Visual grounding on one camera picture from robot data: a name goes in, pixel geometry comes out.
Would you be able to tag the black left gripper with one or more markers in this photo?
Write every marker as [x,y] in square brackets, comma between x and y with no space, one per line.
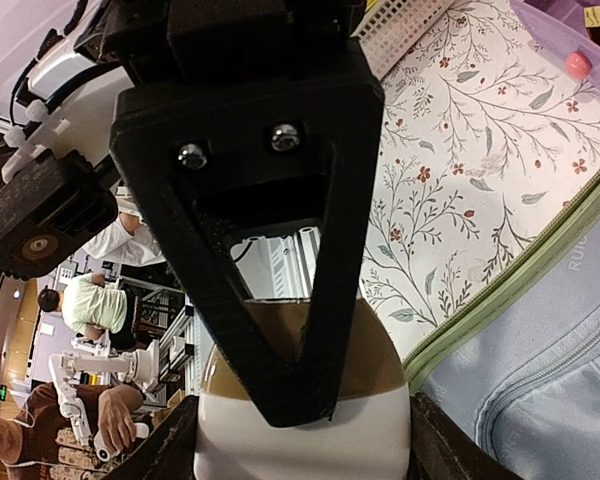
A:
[182,48]

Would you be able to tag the green hard-shell suitcase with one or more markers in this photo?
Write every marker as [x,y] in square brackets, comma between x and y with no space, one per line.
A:
[518,368]

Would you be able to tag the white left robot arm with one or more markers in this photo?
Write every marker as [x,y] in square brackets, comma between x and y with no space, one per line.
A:
[57,192]

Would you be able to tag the purple drawer box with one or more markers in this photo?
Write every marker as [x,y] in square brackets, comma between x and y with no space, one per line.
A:
[560,27]

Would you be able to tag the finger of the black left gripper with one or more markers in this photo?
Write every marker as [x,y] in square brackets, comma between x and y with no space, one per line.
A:
[211,169]

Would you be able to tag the white perforated plastic basket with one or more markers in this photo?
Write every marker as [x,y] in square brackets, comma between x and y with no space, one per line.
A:
[390,28]

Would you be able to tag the floral white table mat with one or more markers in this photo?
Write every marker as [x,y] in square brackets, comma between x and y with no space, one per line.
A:
[484,141]

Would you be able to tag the cream round bottle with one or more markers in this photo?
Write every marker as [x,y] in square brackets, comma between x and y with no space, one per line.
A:
[307,426]

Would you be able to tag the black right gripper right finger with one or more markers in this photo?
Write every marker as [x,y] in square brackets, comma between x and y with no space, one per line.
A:
[440,450]

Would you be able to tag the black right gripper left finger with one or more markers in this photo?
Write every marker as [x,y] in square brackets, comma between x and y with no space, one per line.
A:
[169,450]

